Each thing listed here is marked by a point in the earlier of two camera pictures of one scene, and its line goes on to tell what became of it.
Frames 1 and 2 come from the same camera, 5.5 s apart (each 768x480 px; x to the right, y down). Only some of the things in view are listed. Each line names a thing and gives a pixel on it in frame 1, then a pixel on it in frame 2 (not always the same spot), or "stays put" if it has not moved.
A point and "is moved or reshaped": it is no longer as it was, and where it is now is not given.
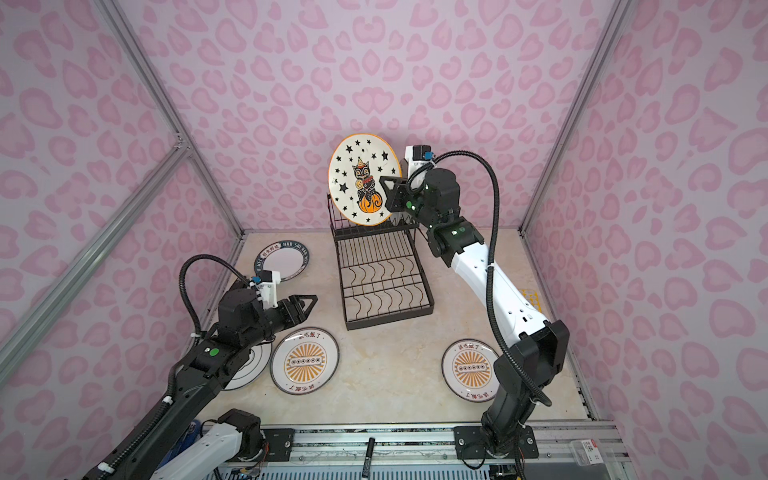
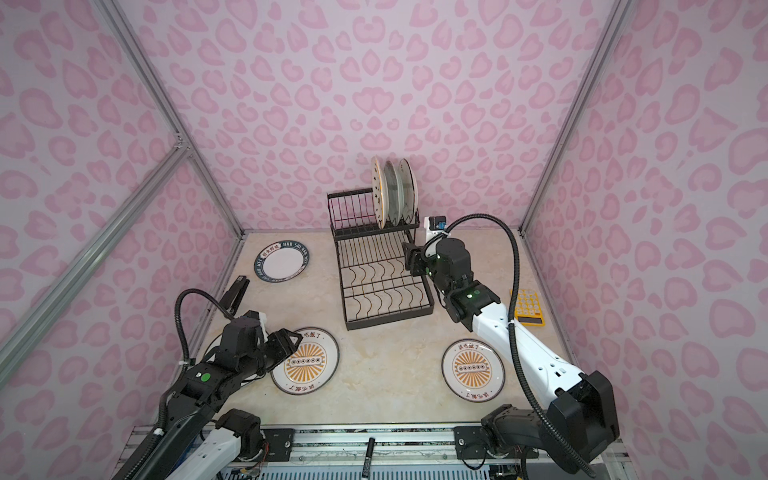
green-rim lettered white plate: [285, 257] stays put
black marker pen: [368, 460] stays put
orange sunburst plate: [468, 370] stays put
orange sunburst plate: [303, 360] stays put
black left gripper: [297, 302] to [285, 345]
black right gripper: [396, 201] to [414, 260]
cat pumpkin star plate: [356, 188] is moved or reshaped
